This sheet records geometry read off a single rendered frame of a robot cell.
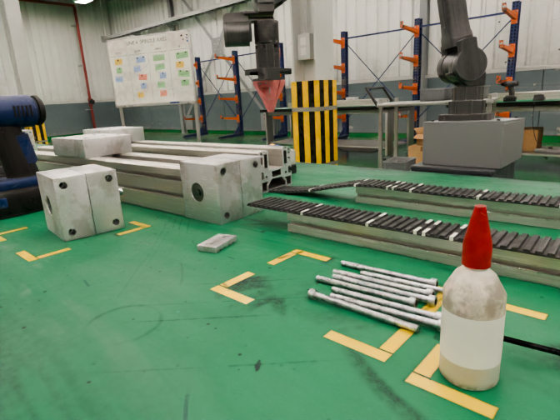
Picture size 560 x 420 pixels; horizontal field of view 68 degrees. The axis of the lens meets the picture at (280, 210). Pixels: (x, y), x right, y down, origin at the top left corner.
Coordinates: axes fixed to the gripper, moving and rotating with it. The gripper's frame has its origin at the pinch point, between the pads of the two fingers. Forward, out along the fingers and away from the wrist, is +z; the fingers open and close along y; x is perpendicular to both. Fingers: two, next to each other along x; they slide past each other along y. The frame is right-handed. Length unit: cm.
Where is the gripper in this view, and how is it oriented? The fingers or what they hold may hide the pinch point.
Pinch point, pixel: (270, 108)
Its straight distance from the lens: 103.7
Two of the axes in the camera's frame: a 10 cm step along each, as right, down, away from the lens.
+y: -6.5, 2.3, -7.3
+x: 7.6, 1.3, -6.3
